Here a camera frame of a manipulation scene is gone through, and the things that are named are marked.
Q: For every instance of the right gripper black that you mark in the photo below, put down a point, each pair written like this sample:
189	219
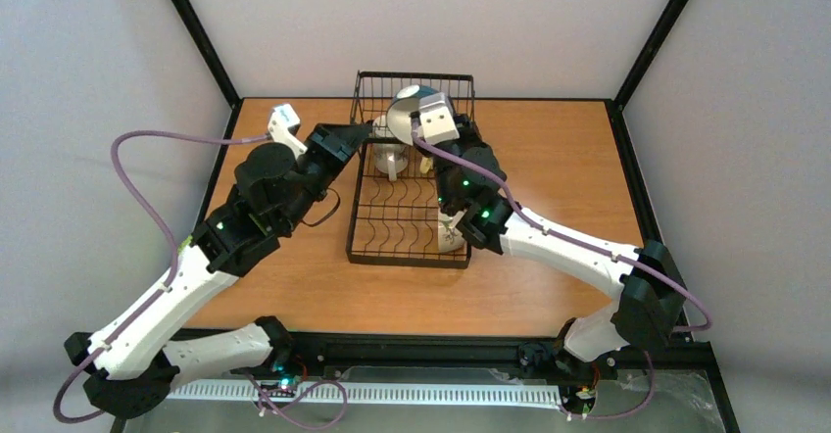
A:
464	131

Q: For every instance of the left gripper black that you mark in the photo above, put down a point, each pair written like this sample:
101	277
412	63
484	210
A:
325	146

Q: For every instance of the yellow mug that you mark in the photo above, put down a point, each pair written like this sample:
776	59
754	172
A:
426	165

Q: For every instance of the cream bowl floral pattern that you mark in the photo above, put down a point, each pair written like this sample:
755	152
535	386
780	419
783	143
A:
449	239

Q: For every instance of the white mug coral pattern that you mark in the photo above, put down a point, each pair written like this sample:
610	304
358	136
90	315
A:
390	158

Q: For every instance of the black wire dish rack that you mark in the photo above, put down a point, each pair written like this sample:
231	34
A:
395	223

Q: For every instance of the white bowl dark outside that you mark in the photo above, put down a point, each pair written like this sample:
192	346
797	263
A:
403	104

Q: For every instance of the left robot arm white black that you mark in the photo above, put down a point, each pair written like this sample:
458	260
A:
133	363

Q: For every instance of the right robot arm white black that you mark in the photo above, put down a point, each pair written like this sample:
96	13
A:
642	283

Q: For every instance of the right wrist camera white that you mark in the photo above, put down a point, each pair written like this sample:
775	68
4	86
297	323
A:
437	118

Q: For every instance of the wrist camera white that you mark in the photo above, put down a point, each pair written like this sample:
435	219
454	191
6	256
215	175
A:
437	118
283	125

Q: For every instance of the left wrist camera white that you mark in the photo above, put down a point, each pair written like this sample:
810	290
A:
283	125

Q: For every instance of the black corner frame post left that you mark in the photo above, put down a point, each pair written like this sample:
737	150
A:
207	50

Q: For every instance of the black corner frame post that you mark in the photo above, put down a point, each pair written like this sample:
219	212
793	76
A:
659	33
207	50

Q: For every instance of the black front frame rail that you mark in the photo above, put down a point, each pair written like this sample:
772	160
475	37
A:
422	349

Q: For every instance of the white slotted cable duct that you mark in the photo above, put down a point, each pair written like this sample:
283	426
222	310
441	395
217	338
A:
364	393

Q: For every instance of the black corner frame post right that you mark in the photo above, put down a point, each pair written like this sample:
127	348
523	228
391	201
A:
659	33

